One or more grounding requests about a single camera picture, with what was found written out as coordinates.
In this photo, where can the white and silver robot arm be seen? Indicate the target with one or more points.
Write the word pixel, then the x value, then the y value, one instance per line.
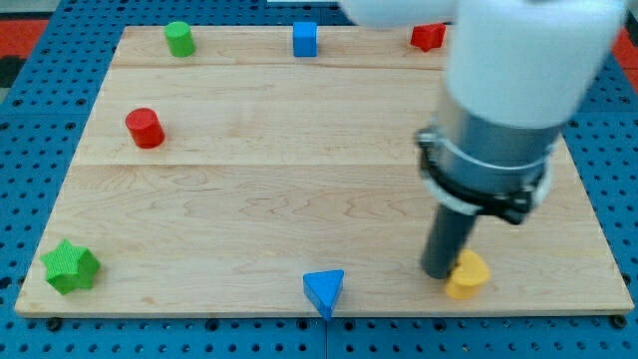
pixel 517 71

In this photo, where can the wooden board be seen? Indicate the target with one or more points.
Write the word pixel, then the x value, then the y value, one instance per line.
pixel 273 166

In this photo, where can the blue triangle block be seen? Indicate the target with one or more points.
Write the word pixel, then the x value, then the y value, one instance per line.
pixel 323 290

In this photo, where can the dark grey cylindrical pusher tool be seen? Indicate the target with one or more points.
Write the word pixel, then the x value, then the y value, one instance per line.
pixel 448 236

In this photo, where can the blue cube block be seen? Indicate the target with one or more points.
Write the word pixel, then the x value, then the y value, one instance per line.
pixel 304 37

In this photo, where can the yellow heart block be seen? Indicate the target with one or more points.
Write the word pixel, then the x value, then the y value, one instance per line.
pixel 470 273

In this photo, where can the red star block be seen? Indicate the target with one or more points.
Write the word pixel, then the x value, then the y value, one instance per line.
pixel 428 37

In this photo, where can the red cylinder block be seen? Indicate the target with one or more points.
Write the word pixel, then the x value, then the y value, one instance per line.
pixel 145 128

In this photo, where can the green cylinder block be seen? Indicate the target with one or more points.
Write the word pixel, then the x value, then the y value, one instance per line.
pixel 179 39

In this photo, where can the green star block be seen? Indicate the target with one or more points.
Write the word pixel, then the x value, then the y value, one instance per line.
pixel 69 267

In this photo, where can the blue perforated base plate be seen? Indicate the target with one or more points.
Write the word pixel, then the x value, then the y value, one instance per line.
pixel 54 57

